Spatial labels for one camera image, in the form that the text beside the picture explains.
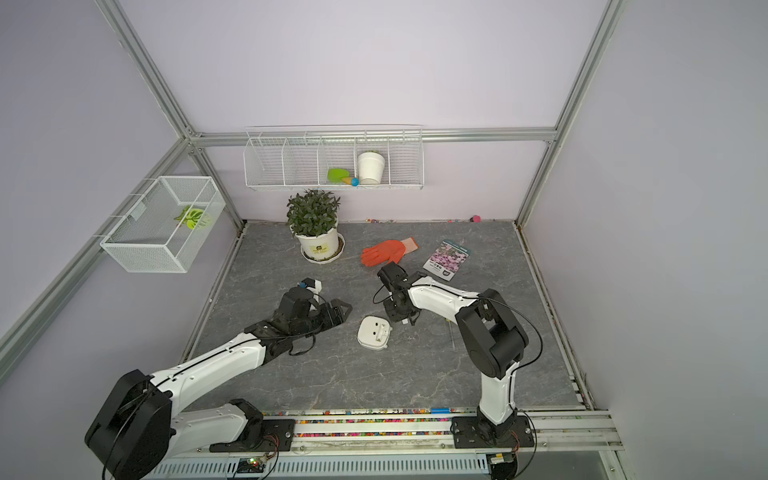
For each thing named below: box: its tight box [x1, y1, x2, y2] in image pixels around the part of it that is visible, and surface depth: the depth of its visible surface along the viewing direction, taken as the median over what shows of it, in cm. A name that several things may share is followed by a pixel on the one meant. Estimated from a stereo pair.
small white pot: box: [358, 150, 386, 185], surface depth 95 cm
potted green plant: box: [286, 189, 345, 263], surface depth 101 cm
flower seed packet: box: [422, 239, 471, 281], surface depth 111 cm
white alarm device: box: [357, 315, 393, 349], surface depth 90 cm
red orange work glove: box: [361, 237, 419, 267], surface depth 114 cm
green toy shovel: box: [327, 168, 361, 187], surface depth 102 cm
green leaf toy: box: [174, 205, 204, 230], surface depth 83 cm
